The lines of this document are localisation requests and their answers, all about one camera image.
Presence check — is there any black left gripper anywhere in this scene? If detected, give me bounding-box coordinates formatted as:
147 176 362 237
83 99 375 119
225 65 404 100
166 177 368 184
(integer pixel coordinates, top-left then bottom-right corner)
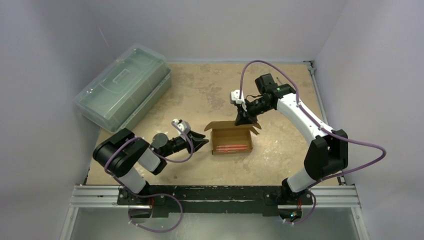
161 129 208 158

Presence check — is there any brown cardboard box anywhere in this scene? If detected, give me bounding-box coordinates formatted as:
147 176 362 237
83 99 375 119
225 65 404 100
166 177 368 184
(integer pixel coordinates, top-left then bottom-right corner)
204 120 262 155

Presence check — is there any pink pen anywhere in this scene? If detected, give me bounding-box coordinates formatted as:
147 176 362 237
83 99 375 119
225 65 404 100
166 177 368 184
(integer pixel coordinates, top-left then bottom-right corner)
216 144 249 149

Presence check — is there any red pen with label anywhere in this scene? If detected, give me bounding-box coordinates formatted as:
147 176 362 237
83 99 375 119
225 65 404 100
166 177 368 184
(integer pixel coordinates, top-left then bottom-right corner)
217 149 248 154

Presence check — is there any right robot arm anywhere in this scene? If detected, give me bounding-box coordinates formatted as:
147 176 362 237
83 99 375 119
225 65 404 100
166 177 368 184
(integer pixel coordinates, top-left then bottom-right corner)
229 74 348 204

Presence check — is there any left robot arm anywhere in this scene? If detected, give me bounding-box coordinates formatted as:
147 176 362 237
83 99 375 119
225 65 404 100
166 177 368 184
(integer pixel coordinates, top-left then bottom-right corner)
92 128 209 205

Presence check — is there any clear plastic storage box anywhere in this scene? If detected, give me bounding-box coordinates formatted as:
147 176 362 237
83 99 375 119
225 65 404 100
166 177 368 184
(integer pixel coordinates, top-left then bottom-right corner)
74 44 172 134

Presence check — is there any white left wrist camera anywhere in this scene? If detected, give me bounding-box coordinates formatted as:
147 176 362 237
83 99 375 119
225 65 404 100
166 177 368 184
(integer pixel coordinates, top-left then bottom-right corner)
172 118 191 135

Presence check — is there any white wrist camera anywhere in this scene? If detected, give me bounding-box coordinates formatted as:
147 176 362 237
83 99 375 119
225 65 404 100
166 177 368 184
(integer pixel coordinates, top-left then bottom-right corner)
172 118 191 135
229 89 247 112

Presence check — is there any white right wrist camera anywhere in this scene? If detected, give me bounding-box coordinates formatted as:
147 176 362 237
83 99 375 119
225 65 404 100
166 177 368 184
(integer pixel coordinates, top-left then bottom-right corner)
229 89 247 112

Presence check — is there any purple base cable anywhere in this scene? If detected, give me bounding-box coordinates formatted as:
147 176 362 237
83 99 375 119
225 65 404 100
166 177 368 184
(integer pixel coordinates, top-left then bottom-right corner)
127 193 184 233

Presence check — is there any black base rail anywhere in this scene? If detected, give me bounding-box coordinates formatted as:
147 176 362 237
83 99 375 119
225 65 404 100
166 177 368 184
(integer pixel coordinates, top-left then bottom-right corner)
118 185 315 220

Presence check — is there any aluminium frame rail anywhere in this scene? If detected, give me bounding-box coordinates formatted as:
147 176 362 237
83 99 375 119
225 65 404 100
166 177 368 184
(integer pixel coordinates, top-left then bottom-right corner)
59 185 154 240

